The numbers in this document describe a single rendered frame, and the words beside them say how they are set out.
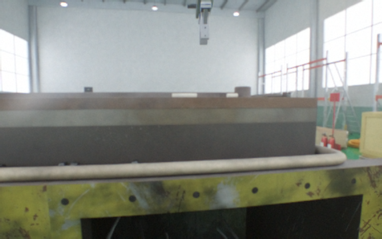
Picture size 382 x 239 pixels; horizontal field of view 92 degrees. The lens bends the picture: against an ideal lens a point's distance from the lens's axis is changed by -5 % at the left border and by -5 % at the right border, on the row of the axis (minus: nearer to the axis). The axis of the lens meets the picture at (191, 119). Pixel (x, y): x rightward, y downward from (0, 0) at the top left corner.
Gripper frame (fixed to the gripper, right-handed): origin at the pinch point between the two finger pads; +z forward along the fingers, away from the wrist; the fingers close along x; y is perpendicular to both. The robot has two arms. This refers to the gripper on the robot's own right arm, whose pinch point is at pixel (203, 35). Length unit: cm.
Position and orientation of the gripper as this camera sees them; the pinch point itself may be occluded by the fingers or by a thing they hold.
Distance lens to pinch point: 68.5
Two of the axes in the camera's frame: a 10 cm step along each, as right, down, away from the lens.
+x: 0.3, 0.8, -10.0
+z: 0.0, 10.0, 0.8
